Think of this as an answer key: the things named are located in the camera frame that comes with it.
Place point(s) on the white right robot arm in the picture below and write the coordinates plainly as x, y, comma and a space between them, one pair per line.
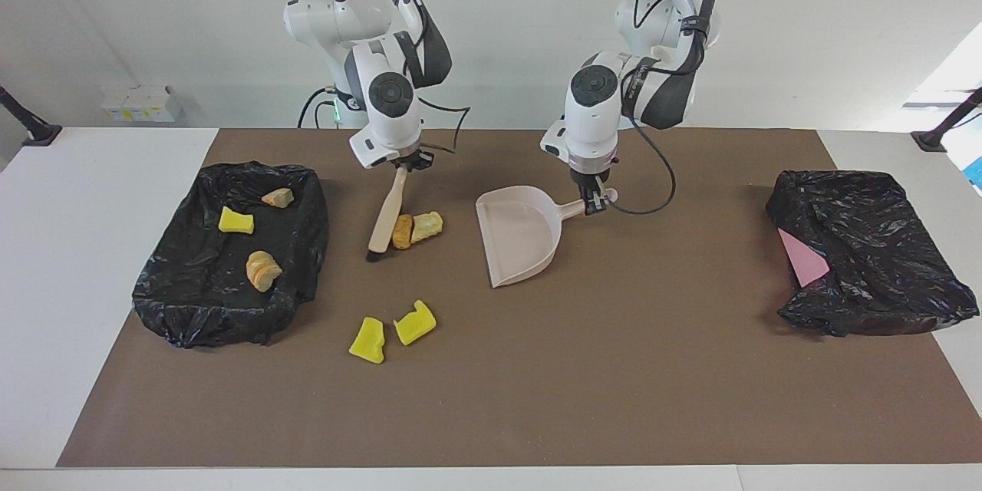
399, 134

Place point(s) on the beige plastic dustpan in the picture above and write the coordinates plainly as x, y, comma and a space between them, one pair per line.
522, 238

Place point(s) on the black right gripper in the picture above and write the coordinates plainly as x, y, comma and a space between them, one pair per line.
414, 159

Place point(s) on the white cardboard box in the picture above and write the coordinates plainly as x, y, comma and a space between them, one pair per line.
142, 103

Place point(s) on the notched yellow sponge piece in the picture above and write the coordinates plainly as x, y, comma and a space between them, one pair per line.
414, 324

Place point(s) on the brown nugget chunk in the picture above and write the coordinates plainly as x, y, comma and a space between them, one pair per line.
403, 232

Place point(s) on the pale yellow jagged chunk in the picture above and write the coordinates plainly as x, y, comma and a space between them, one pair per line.
428, 227

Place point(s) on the pink bin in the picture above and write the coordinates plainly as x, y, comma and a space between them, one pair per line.
802, 261

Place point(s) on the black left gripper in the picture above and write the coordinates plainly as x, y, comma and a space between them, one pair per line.
594, 180

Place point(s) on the beige brush black bristles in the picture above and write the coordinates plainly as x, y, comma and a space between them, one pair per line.
387, 211

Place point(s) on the blue object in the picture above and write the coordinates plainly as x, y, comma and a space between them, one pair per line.
976, 173

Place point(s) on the black stand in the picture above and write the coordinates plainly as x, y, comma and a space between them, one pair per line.
932, 140
38, 134

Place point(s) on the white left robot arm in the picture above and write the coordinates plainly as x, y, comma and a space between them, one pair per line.
594, 126

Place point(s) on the black trash bag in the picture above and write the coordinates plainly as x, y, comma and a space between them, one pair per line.
199, 314
882, 245

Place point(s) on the brown table mat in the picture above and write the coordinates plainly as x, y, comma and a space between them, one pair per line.
537, 399

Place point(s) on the large pale layered chunk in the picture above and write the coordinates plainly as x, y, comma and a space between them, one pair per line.
263, 271

